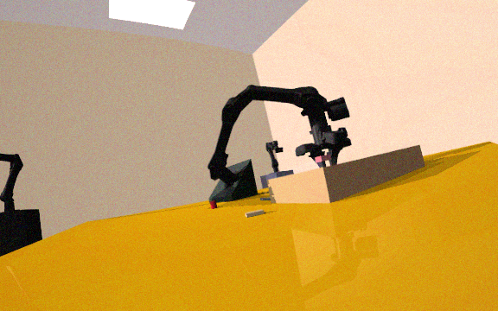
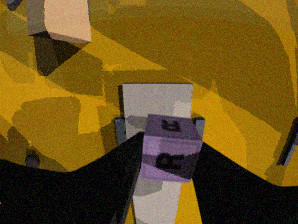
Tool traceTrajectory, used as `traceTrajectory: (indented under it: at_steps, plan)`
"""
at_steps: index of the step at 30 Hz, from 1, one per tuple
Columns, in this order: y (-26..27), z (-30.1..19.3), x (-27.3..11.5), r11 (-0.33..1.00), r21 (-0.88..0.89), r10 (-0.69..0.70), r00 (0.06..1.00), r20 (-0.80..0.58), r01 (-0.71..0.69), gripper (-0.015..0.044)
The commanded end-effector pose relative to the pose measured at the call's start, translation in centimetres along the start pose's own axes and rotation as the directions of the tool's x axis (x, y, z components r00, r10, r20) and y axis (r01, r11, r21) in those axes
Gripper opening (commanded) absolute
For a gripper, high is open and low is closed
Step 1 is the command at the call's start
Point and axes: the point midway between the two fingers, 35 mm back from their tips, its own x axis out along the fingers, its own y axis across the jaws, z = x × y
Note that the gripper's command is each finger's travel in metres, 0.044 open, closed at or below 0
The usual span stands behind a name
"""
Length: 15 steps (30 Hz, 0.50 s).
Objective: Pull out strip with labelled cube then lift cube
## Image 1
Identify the tan rectangular box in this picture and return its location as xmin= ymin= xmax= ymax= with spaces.
xmin=265 ymin=140 xmax=425 ymax=204

